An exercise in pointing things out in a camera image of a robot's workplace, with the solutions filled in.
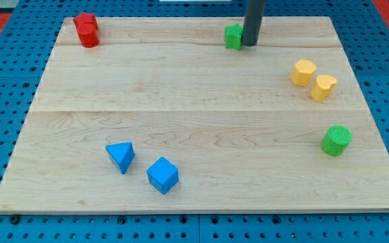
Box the red star block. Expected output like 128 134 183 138
73 11 99 30

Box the blue triangle block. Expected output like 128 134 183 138
105 142 135 174

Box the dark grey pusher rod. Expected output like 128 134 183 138
242 0 265 47

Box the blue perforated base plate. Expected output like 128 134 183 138
0 1 389 242

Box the yellow hexagon block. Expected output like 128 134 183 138
290 59 316 86

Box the light wooden board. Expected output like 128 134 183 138
0 17 389 215

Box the yellow heart block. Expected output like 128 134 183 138
311 75 337 102

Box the blue cube block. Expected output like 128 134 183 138
147 157 179 194

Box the green star block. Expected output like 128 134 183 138
224 24 243 50

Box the green cylinder block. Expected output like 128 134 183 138
320 125 353 157

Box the red cylinder block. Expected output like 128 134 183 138
76 23 99 48

